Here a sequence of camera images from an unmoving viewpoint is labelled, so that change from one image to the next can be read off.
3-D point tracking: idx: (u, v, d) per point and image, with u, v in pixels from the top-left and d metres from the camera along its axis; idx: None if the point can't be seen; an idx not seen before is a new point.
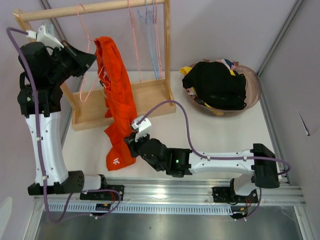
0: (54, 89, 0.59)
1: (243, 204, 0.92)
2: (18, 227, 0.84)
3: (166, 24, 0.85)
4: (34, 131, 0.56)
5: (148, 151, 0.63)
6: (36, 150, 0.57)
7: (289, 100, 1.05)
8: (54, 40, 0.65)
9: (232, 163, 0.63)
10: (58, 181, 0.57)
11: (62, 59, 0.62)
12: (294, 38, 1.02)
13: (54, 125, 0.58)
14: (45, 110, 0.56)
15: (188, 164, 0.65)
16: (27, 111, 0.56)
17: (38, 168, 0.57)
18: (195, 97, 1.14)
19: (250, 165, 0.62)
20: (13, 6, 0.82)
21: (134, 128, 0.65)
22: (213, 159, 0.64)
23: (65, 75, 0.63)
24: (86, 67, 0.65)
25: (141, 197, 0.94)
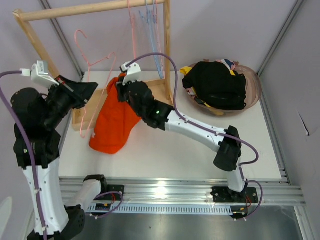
0: (52, 135, 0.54)
1: (243, 204, 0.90)
2: (18, 227, 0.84)
3: (166, 24, 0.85)
4: (32, 183, 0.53)
5: (133, 91, 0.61)
6: (34, 202, 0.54)
7: (289, 100, 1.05)
8: (50, 80, 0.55)
9: (203, 133, 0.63)
10: (58, 230, 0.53)
11: (58, 99, 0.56)
12: (295, 38, 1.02)
13: (53, 174, 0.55)
14: (43, 162, 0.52)
15: (166, 118, 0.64)
16: (24, 163, 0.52)
17: (37, 218, 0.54)
18: (196, 97, 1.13)
19: (218, 141, 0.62)
20: (13, 6, 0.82)
21: (123, 69, 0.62)
22: (190, 123, 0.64)
23: (61, 115, 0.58)
24: (84, 102, 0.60)
25: (141, 197, 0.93)
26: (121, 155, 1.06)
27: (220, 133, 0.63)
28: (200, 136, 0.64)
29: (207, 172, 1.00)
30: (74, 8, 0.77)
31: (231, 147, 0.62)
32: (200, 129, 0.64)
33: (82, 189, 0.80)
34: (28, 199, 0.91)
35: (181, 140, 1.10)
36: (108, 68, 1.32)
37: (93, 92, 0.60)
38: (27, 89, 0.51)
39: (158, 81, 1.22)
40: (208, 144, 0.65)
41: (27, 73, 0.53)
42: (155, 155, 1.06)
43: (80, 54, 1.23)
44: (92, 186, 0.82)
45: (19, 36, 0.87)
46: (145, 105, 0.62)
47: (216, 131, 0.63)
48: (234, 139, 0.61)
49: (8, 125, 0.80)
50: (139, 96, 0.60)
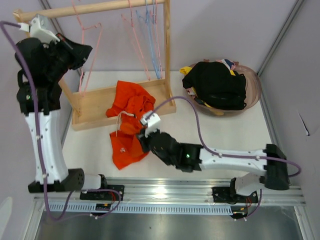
0: (53, 85, 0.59)
1: (243, 204, 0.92)
2: (18, 227, 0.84)
3: (166, 24, 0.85)
4: (34, 130, 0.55)
5: (158, 144, 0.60)
6: (35, 148, 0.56)
7: (289, 101, 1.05)
8: (49, 34, 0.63)
9: (244, 162, 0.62)
10: (58, 179, 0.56)
11: (59, 54, 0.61)
12: (294, 38, 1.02)
13: (54, 123, 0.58)
14: (45, 108, 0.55)
15: (199, 159, 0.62)
16: (26, 109, 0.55)
17: (38, 167, 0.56)
18: (195, 97, 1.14)
19: (263, 165, 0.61)
20: (13, 6, 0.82)
21: (143, 123, 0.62)
22: (225, 156, 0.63)
23: (62, 70, 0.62)
24: (83, 60, 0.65)
25: (141, 197, 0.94)
26: None
27: (262, 157, 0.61)
28: (242, 167, 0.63)
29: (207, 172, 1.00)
30: (74, 8, 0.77)
31: (278, 168, 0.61)
32: (241, 157, 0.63)
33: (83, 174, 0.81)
34: (28, 199, 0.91)
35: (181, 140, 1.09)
36: (108, 68, 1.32)
37: (88, 53, 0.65)
38: (30, 38, 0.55)
39: (158, 81, 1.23)
40: (252, 171, 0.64)
41: (26, 29, 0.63)
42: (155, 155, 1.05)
43: None
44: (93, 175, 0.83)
45: (19, 35, 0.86)
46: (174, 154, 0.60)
47: (257, 155, 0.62)
48: (278, 159, 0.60)
49: (8, 125, 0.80)
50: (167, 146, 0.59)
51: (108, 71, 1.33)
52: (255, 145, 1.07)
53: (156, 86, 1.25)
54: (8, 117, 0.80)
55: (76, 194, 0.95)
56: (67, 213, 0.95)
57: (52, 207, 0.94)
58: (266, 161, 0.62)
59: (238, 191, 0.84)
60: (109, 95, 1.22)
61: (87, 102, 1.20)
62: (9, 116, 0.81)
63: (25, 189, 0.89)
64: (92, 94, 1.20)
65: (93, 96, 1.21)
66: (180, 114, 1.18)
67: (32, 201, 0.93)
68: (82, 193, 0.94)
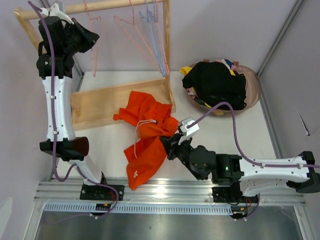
0: (67, 57, 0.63)
1: (243, 204, 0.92)
2: (18, 227, 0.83)
3: (165, 23, 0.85)
4: (49, 91, 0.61)
5: (200, 161, 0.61)
6: (49, 108, 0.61)
7: (289, 101, 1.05)
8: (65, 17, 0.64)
9: (286, 171, 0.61)
10: (67, 137, 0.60)
11: (72, 34, 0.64)
12: (294, 38, 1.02)
13: (67, 87, 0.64)
14: (59, 71, 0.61)
15: (241, 172, 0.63)
16: (44, 73, 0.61)
17: (49, 125, 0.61)
18: (196, 97, 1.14)
19: (306, 173, 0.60)
20: (13, 5, 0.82)
21: (182, 131, 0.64)
22: (267, 166, 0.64)
23: (75, 48, 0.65)
24: (93, 42, 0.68)
25: (141, 197, 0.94)
26: (121, 155, 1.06)
27: (305, 166, 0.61)
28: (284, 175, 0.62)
29: None
30: (75, 7, 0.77)
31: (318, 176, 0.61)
32: (283, 166, 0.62)
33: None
34: (28, 199, 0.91)
35: None
36: (108, 68, 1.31)
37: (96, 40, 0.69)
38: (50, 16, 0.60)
39: (157, 81, 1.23)
40: (291, 179, 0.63)
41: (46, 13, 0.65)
42: None
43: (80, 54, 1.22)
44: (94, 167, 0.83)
45: (19, 34, 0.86)
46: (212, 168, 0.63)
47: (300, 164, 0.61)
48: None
49: (8, 125, 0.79)
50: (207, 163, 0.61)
51: (108, 71, 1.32)
52: (256, 145, 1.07)
53: (156, 86, 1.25)
54: (9, 116, 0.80)
55: (76, 194, 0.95)
56: (67, 213, 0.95)
57: (52, 207, 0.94)
58: (308, 169, 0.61)
59: (246, 190, 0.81)
60: (109, 95, 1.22)
61: (87, 102, 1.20)
62: (10, 115, 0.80)
63: (25, 189, 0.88)
64: (91, 94, 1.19)
65: (93, 96, 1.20)
66: (180, 114, 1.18)
67: (32, 201, 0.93)
68: (82, 193, 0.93)
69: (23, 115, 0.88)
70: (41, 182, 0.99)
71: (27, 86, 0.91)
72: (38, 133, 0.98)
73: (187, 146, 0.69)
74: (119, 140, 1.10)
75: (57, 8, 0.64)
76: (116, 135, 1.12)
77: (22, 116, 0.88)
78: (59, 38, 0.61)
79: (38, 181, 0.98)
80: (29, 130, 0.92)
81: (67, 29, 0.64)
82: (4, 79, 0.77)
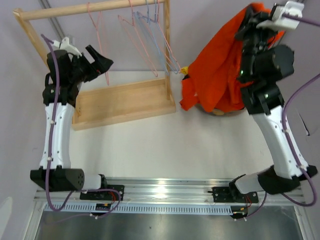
0: (72, 87, 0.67)
1: (243, 204, 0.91)
2: (18, 227, 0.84)
3: (166, 24, 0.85)
4: (50, 117, 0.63)
5: (279, 62, 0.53)
6: (47, 134, 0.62)
7: (289, 100, 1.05)
8: (75, 49, 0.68)
9: (287, 154, 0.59)
10: (61, 164, 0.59)
11: (80, 65, 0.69)
12: (294, 38, 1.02)
13: (68, 115, 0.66)
14: (63, 99, 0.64)
15: (268, 112, 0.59)
16: (47, 101, 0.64)
17: (44, 152, 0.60)
18: None
19: (294, 174, 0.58)
20: (13, 5, 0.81)
21: (277, 15, 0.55)
22: (282, 134, 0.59)
23: (80, 78, 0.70)
24: (98, 72, 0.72)
25: (141, 197, 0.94)
26: (121, 155, 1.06)
27: (304, 170, 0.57)
28: (280, 150, 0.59)
29: (206, 171, 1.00)
30: (74, 8, 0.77)
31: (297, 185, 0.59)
32: (289, 148, 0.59)
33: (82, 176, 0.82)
34: (28, 199, 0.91)
35: (181, 140, 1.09)
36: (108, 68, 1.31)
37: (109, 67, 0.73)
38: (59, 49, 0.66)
39: (157, 81, 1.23)
40: (280, 166, 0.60)
41: (57, 44, 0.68)
42: (156, 155, 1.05)
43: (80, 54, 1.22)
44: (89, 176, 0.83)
45: (19, 35, 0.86)
46: (269, 77, 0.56)
47: (301, 164, 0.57)
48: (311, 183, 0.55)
49: (9, 125, 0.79)
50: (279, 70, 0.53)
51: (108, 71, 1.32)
52: (256, 146, 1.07)
53: (156, 86, 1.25)
54: (9, 117, 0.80)
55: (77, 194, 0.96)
56: (67, 213, 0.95)
57: (52, 207, 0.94)
58: (300, 174, 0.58)
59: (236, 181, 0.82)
60: (109, 95, 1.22)
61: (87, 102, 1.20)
62: (10, 116, 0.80)
63: (26, 189, 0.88)
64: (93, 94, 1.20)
65: (94, 97, 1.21)
66: (180, 113, 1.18)
67: (32, 201, 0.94)
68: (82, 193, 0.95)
69: (23, 115, 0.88)
70: None
71: (27, 86, 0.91)
72: (38, 133, 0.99)
73: (261, 39, 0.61)
74: (119, 140, 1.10)
75: (67, 41, 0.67)
76: (116, 135, 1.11)
77: (22, 116, 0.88)
78: (65, 70, 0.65)
79: None
80: (29, 130, 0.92)
81: (74, 60, 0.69)
82: (4, 79, 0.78)
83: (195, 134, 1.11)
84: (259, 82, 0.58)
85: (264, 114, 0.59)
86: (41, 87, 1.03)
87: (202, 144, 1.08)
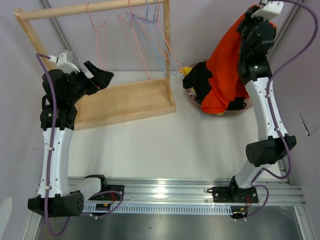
0: (71, 108, 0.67)
1: (243, 204, 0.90)
2: (18, 227, 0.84)
3: (166, 24, 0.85)
4: (48, 143, 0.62)
5: (263, 32, 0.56)
6: (45, 160, 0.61)
7: (289, 100, 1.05)
8: (72, 66, 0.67)
9: (267, 117, 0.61)
10: (59, 192, 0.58)
11: (77, 83, 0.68)
12: (294, 38, 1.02)
13: (67, 140, 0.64)
14: (61, 122, 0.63)
15: (254, 77, 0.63)
16: (45, 125, 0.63)
17: (42, 179, 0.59)
18: (195, 97, 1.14)
19: (270, 135, 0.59)
20: (13, 6, 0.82)
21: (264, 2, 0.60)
22: (267, 100, 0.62)
23: (78, 95, 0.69)
24: (97, 88, 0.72)
25: (141, 197, 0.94)
26: (121, 155, 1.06)
27: (282, 134, 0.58)
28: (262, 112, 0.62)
29: (206, 171, 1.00)
30: (74, 8, 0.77)
31: (274, 150, 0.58)
32: (270, 112, 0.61)
33: (82, 183, 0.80)
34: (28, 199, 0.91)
35: (181, 140, 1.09)
36: (108, 68, 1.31)
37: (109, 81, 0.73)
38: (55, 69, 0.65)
39: (157, 81, 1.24)
40: (261, 130, 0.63)
41: (54, 60, 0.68)
42: (156, 154, 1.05)
43: (80, 54, 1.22)
44: (89, 181, 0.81)
45: (19, 35, 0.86)
46: (254, 48, 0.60)
47: (279, 127, 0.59)
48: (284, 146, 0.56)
49: (9, 125, 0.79)
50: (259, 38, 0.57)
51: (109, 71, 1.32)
52: None
53: (156, 86, 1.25)
54: (8, 116, 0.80)
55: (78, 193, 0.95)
56: None
57: None
58: (277, 137, 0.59)
59: (237, 176, 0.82)
60: (109, 95, 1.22)
61: (87, 102, 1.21)
62: (10, 115, 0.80)
63: (26, 189, 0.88)
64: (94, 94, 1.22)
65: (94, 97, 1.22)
66: (180, 113, 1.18)
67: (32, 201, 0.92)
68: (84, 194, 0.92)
69: (23, 115, 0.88)
70: None
71: (27, 86, 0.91)
72: (38, 133, 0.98)
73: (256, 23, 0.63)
74: (119, 140, 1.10)
75: (64, 57, 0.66)
76: (116, 135, 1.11)
77: (22, 116, 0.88)
78: (62, 92, 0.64)
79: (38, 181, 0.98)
80: (29, 130, 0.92)
81: (71, 78, 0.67)
82: (4, 79, 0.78)
83: (195, 134, 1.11)
84: (248, 53, 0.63)
85: (251, 81, 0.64)
86: (41, 87, 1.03)
87: (202, 144, 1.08)
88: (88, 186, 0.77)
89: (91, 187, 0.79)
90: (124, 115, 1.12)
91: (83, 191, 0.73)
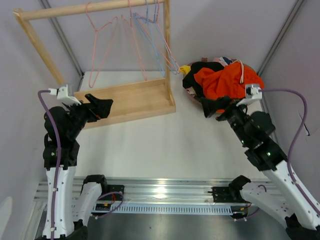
0: (74, 145, 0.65)
1: (243, 204, 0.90)
2: (18, 226, 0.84)
3: (166, 24, 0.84)
4: (52, 183, 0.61)
5: (259, 121, 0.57)
6: (49, 202, 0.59)
7: (290, 101, 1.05)
8: (74, 100, 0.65)
9: (304, 208, 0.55)
10: (64, 233, 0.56)
11: (78, 115, 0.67)
12: (294, 38, 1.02)
13: (70, 178, 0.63)
14: (64, 163, 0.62)
15: (274, 167, 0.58)
16: (49, 164, 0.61)
17: (47, 220, 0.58)
18: (195, 95, 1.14)
19: (317, 224, 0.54)
20: (13, 6, 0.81)
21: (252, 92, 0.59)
22: (297, 186, 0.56)
23: (80, 127, 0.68)
24: (98, 117, 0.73)
25: (142, 197, 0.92)
26: (121, 155, 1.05)
27: None
28: (300, 207, 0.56)
29: (206, 171, 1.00)
30: (75, 8, 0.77)
31: None
32: (305, 198, 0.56)
33: (82, 196, 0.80)
34: (29, 199, 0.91)
35: (181, 140, 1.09)
36: (108, 68, 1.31)
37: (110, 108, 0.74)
38: (56, 106, 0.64)
39: (157, 81, 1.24)
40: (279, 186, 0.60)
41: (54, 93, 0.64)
42: (156, 155, 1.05)
43: (80, 54, 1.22)
44: (90, 190, 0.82)
45: (19, 35, 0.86)
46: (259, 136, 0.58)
47: None
48: None
49: (9, 124, 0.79)
50: (261, 130, 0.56)
51: (109, 71, 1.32)
52: None
53: (156, 86, 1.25)
54: (9, 116, 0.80)
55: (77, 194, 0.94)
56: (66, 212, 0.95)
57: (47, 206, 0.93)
58: None
59: (243, 189, 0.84)
60: (108, 95, 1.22)
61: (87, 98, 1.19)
62: (10, 115, 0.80)
63: (26, 189, 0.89)
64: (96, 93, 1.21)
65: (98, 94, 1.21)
66: (180, 113, 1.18)
67: (32, 201, 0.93)
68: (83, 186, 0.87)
69: (23, 114, 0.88)
70: (41, 182, 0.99)
71: (27, 86, 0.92)
72: (38, 132, 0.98)
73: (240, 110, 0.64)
74: (119, 140, 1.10)
75: (65, 91, 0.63)
76: (115, 135, 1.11)
77: (22, 115, 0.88)
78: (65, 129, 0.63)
79: (38, 181, 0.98)
80: (29, 130, 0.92)
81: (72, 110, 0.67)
82: (4, 78, 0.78)
83: (196, 135, 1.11)
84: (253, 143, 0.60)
85: (270, 170, 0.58)
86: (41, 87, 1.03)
87: (202, 144, 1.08)
88: (87, 201, 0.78)
89: (92, 199, 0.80)
90: (124, 115, 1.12)
91: (85, 208, 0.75)
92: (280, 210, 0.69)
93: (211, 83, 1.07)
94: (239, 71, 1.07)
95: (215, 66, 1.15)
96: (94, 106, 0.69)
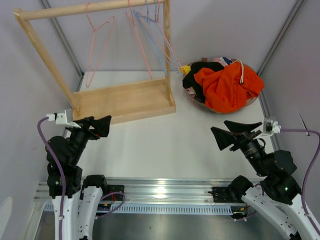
0: (77, 171, 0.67)
1: (243, 204, 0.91)
2: (18, 226, 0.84)
3: (166, 24, 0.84)
4: (58, 211, 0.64)
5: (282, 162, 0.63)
6: (57, 229, 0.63)
7: (290, 101, 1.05)
8: (74, 125, 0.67)
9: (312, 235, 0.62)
10: None
11: (77, 139, 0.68)
12: (294, 38, 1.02)
13: (75, 205, 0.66)
14: (69, 191, 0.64)
15: (290, 201, 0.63)
16: (54, 193, 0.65)
17: None
18: (195, 95, 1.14)
19: None
20: (13, 6, 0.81)
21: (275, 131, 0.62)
22: (308, 217, 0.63)
23: (81, 150, 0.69)
24: (98, 136, 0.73)
25: (141, 197, 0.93)
26: (121, 155, 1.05)
27: None
28: (308, 234, 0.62)
29: (206, 171, 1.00)
30: (74, 7, 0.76)
31: None
32: (313, 227, 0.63)
33: (85, 205, 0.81)
34: (29, 199, 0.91)
35: (181, 140, 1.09)
36: (108, 68, 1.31)
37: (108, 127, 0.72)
38: (56, 137, 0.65)
39: (157, 81, 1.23)
40: (291, 215, 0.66)
41: (52, 118, 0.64)
42: (156, 155, 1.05)
43: (80, 54, 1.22)
44: (91, 198, 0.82)
45: (18, 35, 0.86)
46: (279, 174, 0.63)
47: None
48: None
49: (8, 124, 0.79)
50: (283, 170, 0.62)
51: (109, 71, 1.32)
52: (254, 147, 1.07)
53: (156, 86, 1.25)
54: (8, 115, 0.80)
55: None
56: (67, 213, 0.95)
57: (46, 207, 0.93)
58: None
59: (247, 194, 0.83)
60: (108, 95, 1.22)
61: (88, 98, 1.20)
62: (9, 114, 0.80)
63: (26, 190, 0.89)
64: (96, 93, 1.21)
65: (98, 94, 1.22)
66: (180, 113, 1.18)
67: (32, 201, 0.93)
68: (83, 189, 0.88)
69: (23, 114, 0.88)
70: (41, 182, 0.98)
71: (27, 86, 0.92)
72: (38, 132, 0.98)
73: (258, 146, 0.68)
74: (119, 140, 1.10)
75: (65, 117, 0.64)
76: (115, 135, 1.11)
77: (22, 115, 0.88)
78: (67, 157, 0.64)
79: (38, 181, 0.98)
80: (28, 130, 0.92)
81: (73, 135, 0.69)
82: (4, 78, 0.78)
83: (196, 135, 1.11)
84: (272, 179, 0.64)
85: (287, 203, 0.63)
86: (41, 87, 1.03)
87: (202, 144, 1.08)
88: (90, 211, 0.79)
89: (93, 206, 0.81)
90: (124, 115, 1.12)
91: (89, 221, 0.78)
92: (285, 225, 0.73)
93: (211, 83, 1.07)
94: (239, 71, 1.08)
95: (215, 66, 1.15)
96: (94, 127, 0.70)
